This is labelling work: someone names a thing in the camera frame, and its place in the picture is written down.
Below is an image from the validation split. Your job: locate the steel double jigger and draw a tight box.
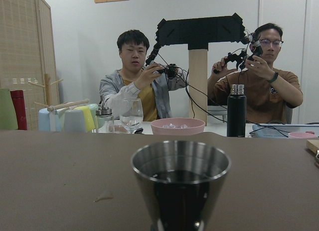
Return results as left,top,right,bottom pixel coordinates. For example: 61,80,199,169
131,140,231,231

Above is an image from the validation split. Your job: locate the yellow cup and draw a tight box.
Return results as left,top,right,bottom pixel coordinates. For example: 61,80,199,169
74,106,95,131

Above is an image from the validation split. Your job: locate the grey cup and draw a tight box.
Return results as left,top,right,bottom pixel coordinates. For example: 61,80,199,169
64,110,87,132

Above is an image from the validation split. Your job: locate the light blue cup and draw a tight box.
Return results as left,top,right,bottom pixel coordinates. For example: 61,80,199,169
38,108,63,131

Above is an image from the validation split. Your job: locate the wooden cup rack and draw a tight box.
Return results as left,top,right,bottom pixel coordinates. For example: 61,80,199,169
28,73,90,132

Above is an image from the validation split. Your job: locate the pink cup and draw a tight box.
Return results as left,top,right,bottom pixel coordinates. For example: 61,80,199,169
288,132,318,139

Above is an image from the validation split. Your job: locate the pink bowl with ice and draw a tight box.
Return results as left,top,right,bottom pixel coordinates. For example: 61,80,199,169
151,117,205,135

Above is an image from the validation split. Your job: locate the clear wine glass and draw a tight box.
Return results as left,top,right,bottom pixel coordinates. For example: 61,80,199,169
119,98,144,134

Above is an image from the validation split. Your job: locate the seated person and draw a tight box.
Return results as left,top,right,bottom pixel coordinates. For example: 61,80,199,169
99,29,188,121

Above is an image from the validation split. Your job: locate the glass jar steel lid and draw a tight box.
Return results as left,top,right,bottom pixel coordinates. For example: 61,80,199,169
95,105,114,133

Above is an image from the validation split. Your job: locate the black water bottle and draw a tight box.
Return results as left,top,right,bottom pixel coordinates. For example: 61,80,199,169
227,84,247,137

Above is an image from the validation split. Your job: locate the black teleoperation rig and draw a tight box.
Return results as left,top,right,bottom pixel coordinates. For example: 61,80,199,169
144,12,264,119

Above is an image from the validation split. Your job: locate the person in brown shirt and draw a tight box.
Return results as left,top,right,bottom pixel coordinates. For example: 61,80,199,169
207,23,303,123

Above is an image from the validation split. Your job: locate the red thermos bottle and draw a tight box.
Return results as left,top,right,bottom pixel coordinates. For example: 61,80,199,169
10,90,27,130

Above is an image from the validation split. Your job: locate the woven folding screen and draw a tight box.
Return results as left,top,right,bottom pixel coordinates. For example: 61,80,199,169
0,0,59,130

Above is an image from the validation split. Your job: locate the bamboo cutting board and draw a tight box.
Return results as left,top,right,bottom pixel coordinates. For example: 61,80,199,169
306,139,319,158

